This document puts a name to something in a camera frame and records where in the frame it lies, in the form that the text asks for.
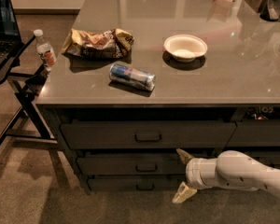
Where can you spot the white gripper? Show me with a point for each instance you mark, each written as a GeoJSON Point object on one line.
{"type": "Point", "coordinates": [192, 173]}

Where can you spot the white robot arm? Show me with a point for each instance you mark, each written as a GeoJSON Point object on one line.
{"type": "Point", "coordinates": [230, 170]}

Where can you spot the snack bag in drawer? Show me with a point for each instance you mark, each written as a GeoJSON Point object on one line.
{"type": "Point", "coordinates": [263, 112]}

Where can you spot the blue silver energy drink can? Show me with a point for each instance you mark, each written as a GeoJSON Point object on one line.
{"type": "Point", "coordinates": [141, 80]}

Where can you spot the white bowl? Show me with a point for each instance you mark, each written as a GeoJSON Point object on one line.
{"type": "Point", "coordinates": [185, 48]}

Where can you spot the crumpled chip bag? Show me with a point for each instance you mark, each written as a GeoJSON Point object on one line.
{"type": "Point", "coordinates": [111, 44]}

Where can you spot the black laptop stand table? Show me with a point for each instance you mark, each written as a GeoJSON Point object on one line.
{"type": "Point", "coordinates": [25, 87]}

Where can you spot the clear plastic water bottle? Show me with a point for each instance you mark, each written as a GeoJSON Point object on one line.
{"type": "Point", "coordinates": [45, 50]}

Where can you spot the black laptop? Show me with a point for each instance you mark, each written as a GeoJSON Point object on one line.
{"type": "Point", "coordinates": [10, 37]}

